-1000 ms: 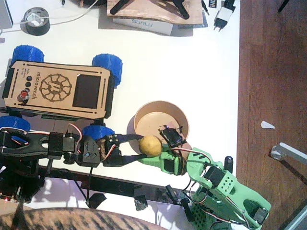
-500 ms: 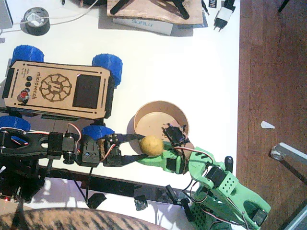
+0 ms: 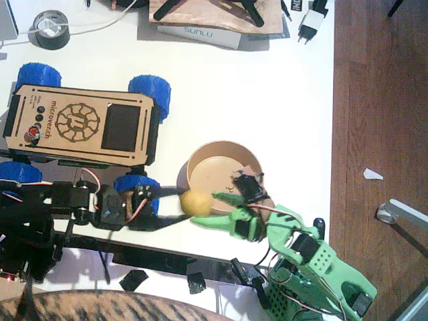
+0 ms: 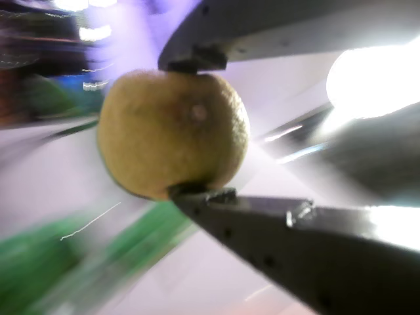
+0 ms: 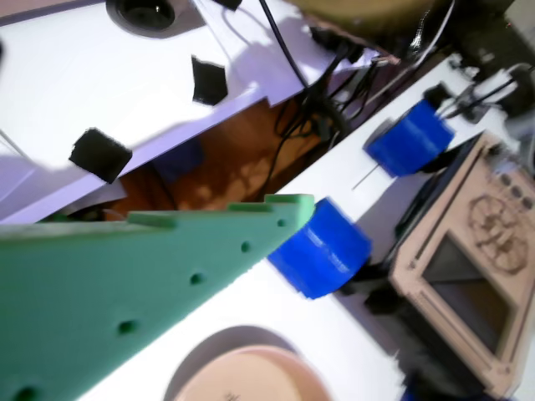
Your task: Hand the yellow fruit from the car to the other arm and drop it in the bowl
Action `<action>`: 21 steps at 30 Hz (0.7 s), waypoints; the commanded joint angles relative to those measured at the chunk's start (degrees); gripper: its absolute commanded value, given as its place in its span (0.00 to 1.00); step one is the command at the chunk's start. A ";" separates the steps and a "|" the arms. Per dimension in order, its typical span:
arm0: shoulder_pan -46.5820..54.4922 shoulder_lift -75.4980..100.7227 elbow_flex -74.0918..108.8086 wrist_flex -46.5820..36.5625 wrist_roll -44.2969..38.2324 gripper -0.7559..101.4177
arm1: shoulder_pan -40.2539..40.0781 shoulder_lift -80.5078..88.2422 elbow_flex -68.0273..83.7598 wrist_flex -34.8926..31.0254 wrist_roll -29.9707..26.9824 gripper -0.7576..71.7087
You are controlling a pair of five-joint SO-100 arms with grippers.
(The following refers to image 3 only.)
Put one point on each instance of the yellow lemon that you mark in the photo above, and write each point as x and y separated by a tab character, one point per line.
197	204

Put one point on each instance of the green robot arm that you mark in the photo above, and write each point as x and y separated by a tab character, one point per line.
321	267

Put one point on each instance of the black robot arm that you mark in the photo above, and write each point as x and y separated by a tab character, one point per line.
26	214

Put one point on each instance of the brown paper bowl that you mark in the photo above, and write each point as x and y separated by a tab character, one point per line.
217	167

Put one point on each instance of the blue ribbed rover wheel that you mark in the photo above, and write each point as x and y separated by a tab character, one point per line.
20	172
133	183
38	75
152	92

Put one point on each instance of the long black bar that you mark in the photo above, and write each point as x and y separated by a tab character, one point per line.
150	259

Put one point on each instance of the crumpled tape piece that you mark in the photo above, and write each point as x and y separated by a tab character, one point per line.
196	283

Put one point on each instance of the black tape piece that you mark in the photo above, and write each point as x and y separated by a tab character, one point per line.
133	280

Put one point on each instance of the black table clamp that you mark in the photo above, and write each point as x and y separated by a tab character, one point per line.
262	294

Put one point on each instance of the black rounded knob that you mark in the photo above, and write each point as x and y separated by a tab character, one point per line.
319	227

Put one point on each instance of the striped brown fabric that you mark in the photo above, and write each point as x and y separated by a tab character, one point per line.
100	306

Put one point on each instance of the white paper scrap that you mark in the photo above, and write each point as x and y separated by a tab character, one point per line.
371	174

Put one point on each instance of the white SUNLU box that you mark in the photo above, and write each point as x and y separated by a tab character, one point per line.
200	35

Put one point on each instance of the grey metal furniture leg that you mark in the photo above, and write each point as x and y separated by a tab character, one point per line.
408	214

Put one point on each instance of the brown wooden board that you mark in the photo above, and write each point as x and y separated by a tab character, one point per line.
207	16

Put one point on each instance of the black stand legs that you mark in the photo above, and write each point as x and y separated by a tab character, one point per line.
254	15

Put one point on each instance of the grey metal profile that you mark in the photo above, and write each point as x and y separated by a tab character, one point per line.
414	307

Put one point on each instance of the black pen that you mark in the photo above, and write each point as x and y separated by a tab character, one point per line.
286	10

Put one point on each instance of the white and black charger plug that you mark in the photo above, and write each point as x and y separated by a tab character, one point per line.
312	20

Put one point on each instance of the black printed card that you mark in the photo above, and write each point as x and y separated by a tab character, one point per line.
296	5

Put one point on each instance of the grey device housing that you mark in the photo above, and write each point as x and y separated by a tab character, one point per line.
6	20

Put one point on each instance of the black slanted rod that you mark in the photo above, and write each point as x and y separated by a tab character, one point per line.
396	8

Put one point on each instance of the black camera module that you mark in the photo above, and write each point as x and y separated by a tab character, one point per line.
108	207
249	187

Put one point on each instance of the grey duct tape roll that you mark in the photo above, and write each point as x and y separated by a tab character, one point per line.
50	43

